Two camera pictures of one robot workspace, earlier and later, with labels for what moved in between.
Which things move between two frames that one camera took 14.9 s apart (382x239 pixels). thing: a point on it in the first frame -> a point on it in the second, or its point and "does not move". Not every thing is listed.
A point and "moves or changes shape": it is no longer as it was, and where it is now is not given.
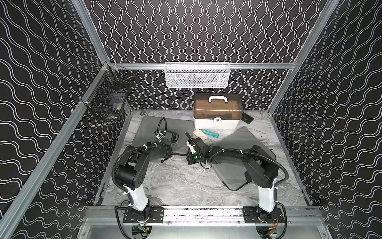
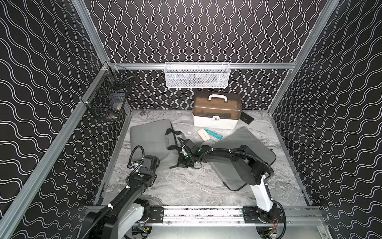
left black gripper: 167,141 -> 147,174
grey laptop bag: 148,125 moves or changes shape
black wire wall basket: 108,95 does not move
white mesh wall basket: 197,74 does not move
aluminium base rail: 205,215 does not move
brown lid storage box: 217,111 does not move
